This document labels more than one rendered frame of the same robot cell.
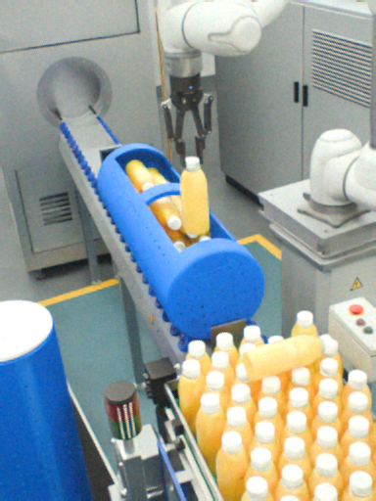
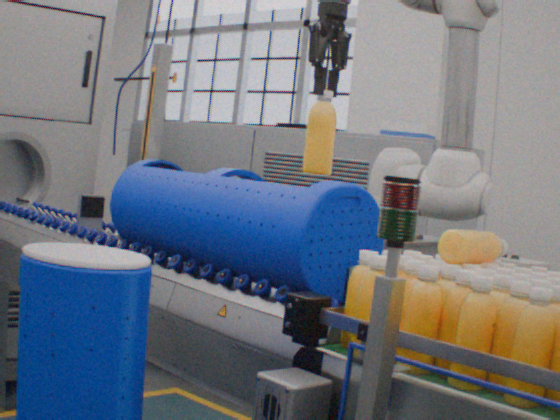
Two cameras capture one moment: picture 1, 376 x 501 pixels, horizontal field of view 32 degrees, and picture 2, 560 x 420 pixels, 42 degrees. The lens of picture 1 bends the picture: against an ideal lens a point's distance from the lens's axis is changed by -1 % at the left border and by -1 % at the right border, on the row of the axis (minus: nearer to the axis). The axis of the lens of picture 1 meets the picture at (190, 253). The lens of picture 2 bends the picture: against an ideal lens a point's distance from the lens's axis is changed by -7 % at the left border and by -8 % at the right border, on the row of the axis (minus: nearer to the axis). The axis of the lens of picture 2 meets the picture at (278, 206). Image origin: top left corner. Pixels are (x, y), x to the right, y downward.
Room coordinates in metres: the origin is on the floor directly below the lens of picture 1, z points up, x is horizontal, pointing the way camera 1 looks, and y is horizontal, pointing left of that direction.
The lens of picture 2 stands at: (-0.08, 0.84, 1.26)
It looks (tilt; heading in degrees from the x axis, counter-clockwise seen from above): 3 degrees down; 335
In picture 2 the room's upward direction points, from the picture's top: 6 degrees clockwise
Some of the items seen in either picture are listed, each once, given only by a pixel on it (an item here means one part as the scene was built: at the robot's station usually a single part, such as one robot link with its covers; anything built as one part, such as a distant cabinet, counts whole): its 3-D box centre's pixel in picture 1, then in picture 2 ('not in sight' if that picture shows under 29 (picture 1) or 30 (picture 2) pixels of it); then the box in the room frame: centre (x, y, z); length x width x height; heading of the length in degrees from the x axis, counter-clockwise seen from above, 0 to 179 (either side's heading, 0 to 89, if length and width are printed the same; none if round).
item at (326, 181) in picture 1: (337, 165); (397, 183); (1.95, -0.49, 1.24); 0.18 x 0.16 x 0.22; 35
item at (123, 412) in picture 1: (121, 402); (400, 195); (0.95, 0.15, 1.23); 0.06 x 0.06 x 0.04
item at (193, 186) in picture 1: (194, 198); (320, 135); (1.60, -0.02, 1.34); 0.07 x 0.07 x 0.19
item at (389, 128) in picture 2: not in sight; (408, 131); (3.02, -1.22, 1.48); 0.24 x 0.12 x 0.08; 32
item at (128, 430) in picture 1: (124, 420); (397, 224); (0.95, 0.15, 1.18); 0.06 x 0.06 x 0.05
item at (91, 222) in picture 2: (113, 164); (90, 216); (2.70, 0.30, 1.00); 0.10 x 0.04 x 0.15; 107
